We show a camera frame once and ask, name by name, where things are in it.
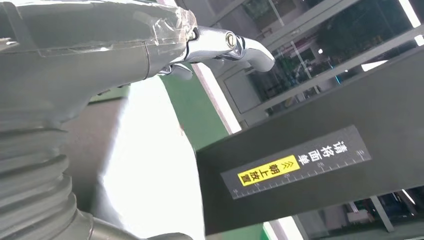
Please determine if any black inbound scanner machine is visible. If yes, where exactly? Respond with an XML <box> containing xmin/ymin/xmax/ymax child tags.
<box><xmin>196</xmin><ymin>46</ymin><xmax>424</xmax><ymax>237</ymax></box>

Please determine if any black and yellow ruler label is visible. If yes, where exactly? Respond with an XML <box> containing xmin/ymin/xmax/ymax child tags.
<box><xmin>220</xmin><ymin>124</ymin><xmax>373</xmax><ymax>201</ymax></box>

